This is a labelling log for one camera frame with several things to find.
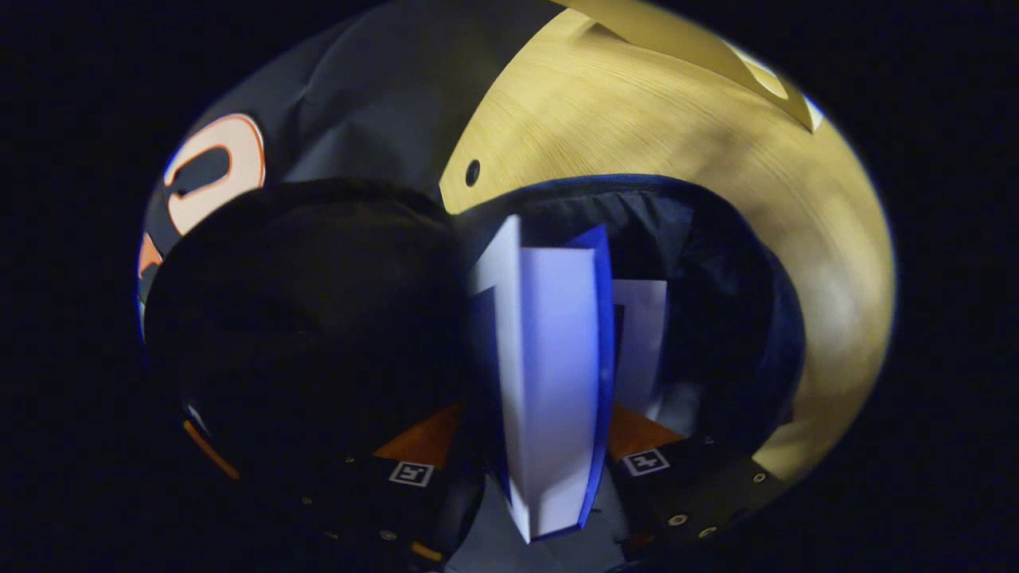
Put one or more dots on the white plastic bookshelf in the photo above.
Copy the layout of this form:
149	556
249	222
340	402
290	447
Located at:
716	56

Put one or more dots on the blue schoolbag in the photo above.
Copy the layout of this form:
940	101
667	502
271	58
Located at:
716	318

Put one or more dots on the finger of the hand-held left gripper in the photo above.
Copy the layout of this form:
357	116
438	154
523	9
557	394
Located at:
211	450

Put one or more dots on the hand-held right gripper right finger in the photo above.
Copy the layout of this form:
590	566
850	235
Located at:
700	485

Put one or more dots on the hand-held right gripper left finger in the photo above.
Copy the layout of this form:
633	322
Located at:
374	501

